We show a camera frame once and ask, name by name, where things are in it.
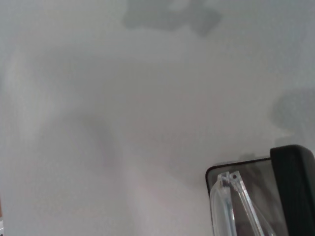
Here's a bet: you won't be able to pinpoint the clear white glasses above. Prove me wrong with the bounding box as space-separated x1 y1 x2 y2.
209 171 276 236

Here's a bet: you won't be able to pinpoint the black glasses case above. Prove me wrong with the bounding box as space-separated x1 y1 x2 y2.
205 144 315 236

